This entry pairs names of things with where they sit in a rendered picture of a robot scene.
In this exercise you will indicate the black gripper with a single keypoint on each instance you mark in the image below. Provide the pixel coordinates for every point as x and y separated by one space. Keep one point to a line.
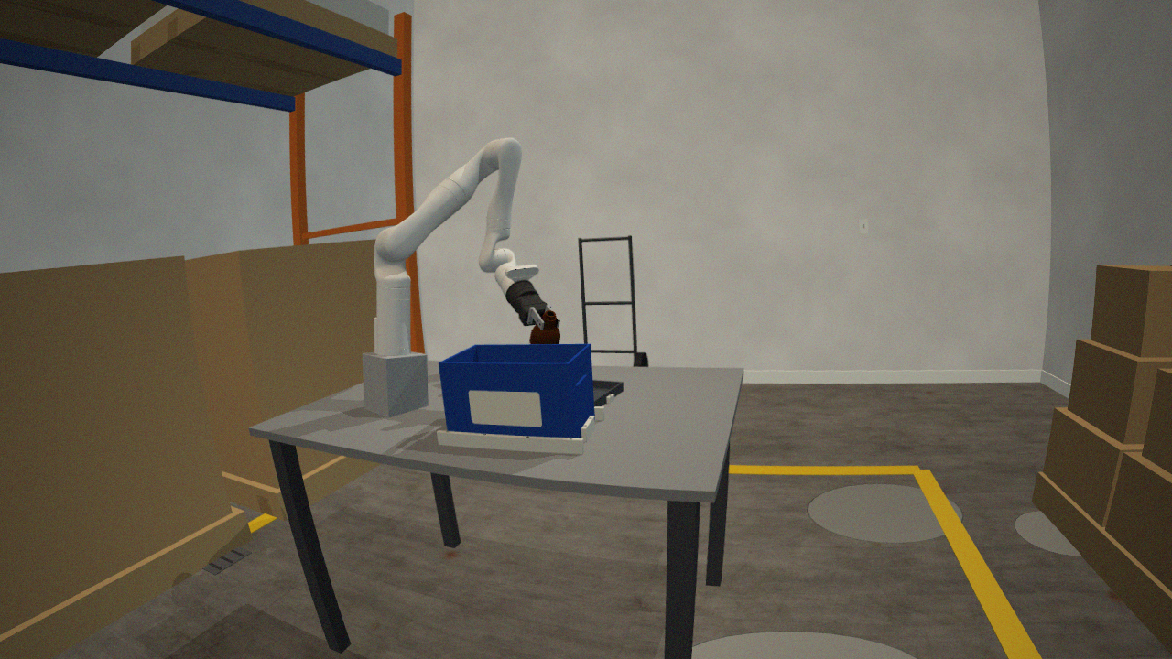
522 296

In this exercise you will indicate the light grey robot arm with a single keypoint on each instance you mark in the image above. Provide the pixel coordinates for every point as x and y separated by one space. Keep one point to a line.
395 244

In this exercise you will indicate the blue divided crate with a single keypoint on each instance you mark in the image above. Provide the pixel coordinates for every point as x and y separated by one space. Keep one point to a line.
535 390

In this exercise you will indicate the brown glass bottle with white label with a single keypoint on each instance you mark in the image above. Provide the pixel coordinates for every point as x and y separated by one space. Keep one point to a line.
550 334

